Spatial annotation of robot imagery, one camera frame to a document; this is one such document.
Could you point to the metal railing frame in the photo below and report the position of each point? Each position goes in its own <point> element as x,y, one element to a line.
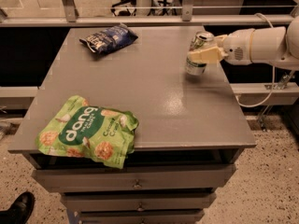
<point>96,13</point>

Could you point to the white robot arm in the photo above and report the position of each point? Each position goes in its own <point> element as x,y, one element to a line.
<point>277,46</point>

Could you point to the black office chair base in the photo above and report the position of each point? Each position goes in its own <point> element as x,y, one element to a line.
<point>143,8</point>

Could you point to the grey drawer cabinet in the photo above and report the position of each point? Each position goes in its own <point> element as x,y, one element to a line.
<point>190,132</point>

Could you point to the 7up soda can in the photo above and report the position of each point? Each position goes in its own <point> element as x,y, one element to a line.
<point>195,64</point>

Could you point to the green rice chip bag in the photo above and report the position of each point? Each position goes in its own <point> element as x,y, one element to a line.
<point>80,130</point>

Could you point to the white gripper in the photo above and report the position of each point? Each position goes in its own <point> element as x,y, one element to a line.
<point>237,47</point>

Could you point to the black shoe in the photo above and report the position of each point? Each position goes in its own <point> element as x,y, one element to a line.
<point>20,211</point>

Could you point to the blue chip bag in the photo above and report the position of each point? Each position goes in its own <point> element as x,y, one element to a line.
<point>110,39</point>

